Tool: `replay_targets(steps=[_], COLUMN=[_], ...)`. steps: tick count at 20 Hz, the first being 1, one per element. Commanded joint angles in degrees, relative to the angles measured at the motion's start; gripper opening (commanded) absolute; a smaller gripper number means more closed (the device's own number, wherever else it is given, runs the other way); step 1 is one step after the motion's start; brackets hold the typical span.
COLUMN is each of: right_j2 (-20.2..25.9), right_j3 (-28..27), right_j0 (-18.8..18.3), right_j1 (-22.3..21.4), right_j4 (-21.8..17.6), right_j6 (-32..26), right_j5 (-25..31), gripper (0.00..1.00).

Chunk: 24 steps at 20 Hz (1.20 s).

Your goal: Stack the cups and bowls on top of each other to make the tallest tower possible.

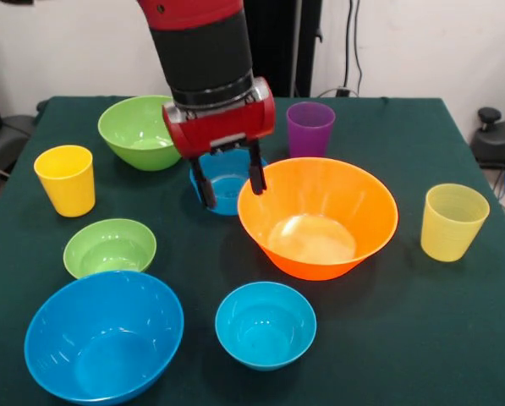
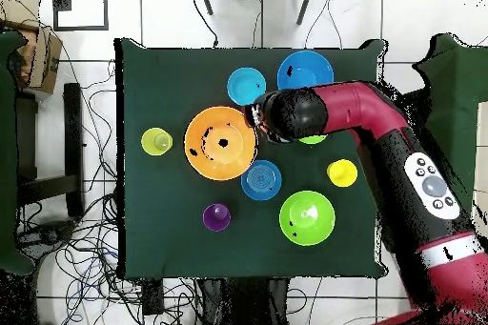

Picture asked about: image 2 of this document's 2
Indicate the large blue bowl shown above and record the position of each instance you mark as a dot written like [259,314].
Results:
[305,69]

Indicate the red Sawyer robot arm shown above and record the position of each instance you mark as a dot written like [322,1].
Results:
[358,107]

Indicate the small cyan bowl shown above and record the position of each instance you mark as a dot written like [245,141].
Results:
[246,86]

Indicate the small green bowl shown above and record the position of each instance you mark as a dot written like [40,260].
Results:
[312,139]

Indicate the small ribbed blue bowl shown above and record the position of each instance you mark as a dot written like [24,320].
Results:
[261,180]

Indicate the large orange bowl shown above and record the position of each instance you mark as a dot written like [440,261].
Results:
[213,165]

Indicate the dark green tablecloth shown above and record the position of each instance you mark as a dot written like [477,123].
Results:
[171,85]

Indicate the translucent yellow-green cup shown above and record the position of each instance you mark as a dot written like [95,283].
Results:
[156,141]

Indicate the opaque yellow cup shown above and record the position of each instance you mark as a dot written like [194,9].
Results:
[342,173]

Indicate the purple cup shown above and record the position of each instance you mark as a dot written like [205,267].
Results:
[216,218]

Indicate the large green bowl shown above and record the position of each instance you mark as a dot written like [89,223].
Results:
[307,229]

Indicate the green cloth covered table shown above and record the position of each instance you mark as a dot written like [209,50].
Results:
[453,73]
[5,149]

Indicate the black power box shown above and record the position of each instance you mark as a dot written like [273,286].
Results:
[152,298]

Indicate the brown cardboard box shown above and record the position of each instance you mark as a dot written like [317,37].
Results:
[45,62]

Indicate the white box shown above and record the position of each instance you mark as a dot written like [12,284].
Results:
[482,130]

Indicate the dark grey base foot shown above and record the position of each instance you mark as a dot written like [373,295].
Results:
[49,235]

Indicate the black camera tripod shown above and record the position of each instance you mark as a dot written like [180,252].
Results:
[206,1]

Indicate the black square floor frame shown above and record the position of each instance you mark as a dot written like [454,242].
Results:
[80,28]

